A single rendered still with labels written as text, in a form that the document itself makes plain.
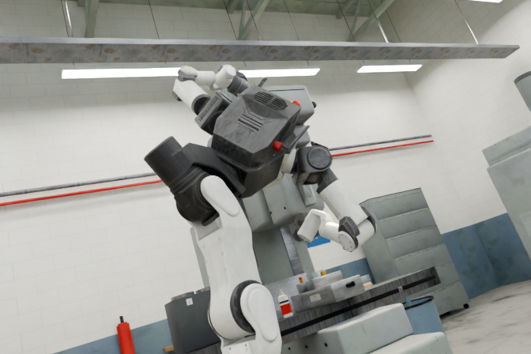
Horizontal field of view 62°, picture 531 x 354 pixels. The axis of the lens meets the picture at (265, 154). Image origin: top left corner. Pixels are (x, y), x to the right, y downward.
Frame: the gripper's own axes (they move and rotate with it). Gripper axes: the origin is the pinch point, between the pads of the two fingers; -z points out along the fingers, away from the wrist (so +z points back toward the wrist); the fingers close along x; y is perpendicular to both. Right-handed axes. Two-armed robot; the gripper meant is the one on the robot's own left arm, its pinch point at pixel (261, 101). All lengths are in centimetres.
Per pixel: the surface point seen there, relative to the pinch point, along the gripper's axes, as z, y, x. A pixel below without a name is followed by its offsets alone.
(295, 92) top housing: -3.7, -7.2, 22.5
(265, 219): -21, -53, -13
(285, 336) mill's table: -25, -107, 4
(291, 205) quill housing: -20, -54, 7
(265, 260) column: -40, -60, -37
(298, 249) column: -57, -49, -32
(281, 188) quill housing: -14.5, -47.0, 5.3
